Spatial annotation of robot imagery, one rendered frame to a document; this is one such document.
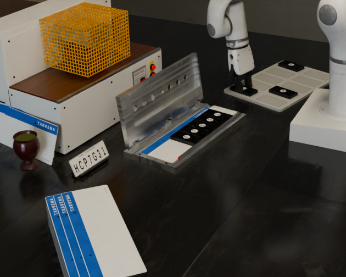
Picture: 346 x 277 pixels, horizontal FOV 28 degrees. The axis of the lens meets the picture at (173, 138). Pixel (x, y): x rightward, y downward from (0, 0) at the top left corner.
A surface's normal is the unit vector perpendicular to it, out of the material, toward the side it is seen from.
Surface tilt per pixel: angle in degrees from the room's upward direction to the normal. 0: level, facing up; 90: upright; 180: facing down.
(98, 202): 0
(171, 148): 0
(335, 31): 130
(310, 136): 90
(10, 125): 69
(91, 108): 90
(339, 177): 0
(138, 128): 81
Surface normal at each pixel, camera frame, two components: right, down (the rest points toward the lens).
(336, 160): -0.03, -0.88
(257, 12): -0.45, 0.43
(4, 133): -0.59, 0.04
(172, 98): 0.80, 0.11
